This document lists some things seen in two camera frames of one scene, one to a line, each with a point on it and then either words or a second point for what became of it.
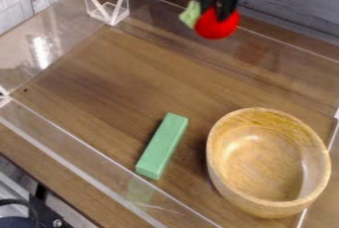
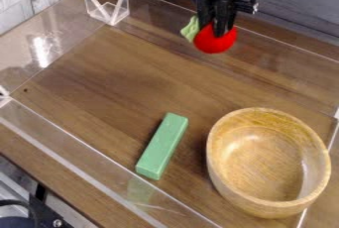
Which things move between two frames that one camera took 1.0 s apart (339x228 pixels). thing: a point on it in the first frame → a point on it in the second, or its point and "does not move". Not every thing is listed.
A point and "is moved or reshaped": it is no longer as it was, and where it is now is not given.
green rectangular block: x=160 y=149 does not move
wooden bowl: x=267 y=162 does not move
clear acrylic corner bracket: x=106 y=13 does not move
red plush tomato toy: x=213 y=29 is moved or reshaped
